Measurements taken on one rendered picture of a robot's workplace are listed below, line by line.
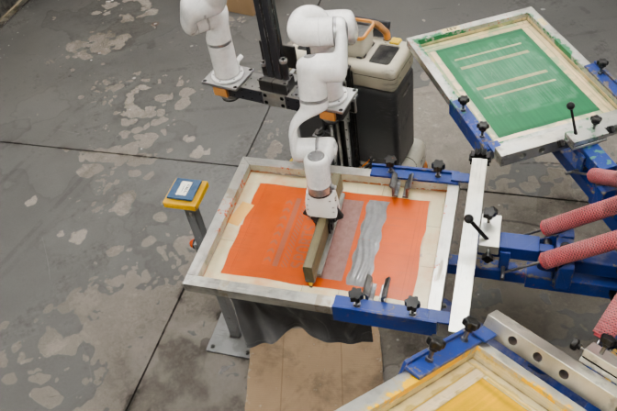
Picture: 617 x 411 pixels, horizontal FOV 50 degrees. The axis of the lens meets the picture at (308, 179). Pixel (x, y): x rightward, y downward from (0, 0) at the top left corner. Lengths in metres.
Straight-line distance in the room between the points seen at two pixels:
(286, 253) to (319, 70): 0.62
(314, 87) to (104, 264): 2.04
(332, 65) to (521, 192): 1.97
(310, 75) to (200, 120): 2.46
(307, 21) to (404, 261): 0.79
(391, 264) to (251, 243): 0.47
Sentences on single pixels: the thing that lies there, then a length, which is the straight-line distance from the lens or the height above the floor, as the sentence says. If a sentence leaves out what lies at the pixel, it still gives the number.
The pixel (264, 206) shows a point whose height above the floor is 0.95.
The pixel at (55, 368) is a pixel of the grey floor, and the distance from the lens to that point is 3.39.
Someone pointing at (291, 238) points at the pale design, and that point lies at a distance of 2.20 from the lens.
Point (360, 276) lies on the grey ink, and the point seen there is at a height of 0.96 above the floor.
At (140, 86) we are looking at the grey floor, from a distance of 4.78.
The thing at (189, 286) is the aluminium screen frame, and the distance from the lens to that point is 2.12.
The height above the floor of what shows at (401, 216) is 0.95.
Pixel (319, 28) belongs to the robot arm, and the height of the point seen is 1.59.
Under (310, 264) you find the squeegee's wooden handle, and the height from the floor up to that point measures 1.05.
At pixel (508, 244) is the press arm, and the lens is 2.05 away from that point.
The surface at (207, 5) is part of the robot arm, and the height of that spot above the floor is 1.51.
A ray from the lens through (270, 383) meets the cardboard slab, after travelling 2.99.
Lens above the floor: 2.61
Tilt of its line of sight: 44 degrees down
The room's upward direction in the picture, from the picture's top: 10 degrees counter-clockwise
